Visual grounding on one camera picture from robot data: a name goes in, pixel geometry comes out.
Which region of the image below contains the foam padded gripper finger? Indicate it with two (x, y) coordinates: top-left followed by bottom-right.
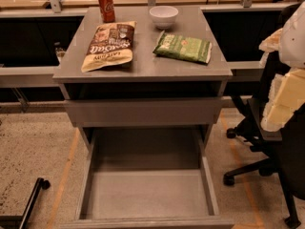
(259, 29), (305, 132)

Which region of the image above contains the brown chip bag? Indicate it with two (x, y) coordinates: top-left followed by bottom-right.
(81, 21), (136, 73)

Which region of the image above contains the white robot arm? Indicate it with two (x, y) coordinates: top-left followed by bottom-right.
(259, 2), (305, 132)

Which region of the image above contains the closed grey top drawer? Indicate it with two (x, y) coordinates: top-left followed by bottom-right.
(64, 97), (222, 127)

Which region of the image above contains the green chip bag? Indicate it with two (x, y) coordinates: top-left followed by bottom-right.
(153, 31), (213, 64)

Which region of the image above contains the grey drawer cabinet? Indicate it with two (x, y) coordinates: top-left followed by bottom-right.
(53, 7), (232, 149)

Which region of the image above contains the open grey middle drawer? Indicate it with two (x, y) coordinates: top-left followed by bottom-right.
(60, 127), (234, 229)

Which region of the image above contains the black office chair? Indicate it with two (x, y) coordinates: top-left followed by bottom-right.
(222, 2), (305, 229)

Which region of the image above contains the white bowl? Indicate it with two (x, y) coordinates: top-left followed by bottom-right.
(150, 6), (179, 30)

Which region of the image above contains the red soda can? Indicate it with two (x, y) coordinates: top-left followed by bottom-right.
(98, 0), (115, 23)

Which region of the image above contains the black metal stand leg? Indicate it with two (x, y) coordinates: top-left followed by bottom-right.
(0, 177), (51, 229)

